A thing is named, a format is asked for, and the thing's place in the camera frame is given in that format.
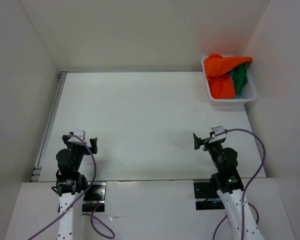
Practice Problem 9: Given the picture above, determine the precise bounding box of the orange t-shirt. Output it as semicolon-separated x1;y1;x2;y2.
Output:
203;54;253;99

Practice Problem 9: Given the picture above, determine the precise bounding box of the green t-shirt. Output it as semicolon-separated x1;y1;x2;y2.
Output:
232;63;248;96

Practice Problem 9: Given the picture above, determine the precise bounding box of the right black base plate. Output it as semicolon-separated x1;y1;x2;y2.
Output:
193;180;241;211

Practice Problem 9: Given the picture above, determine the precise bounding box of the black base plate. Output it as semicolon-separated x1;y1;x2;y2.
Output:
80;182;107;213
193;180;241;211

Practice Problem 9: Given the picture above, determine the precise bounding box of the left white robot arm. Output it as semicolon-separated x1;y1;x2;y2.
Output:
56;130;98;240

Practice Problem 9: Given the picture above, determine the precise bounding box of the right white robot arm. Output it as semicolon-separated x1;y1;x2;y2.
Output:
193;126;266;240

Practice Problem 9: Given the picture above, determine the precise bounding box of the white plastic basket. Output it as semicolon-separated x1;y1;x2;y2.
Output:
200;56;258;107

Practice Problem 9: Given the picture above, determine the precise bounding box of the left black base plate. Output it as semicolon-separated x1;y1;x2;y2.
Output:
80;182;107;213

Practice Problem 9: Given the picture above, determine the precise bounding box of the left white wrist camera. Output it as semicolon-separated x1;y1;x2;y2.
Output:
68;130;86;145

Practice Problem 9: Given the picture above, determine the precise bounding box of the light blue t-shirt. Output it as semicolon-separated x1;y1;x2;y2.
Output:
228;69;240;99

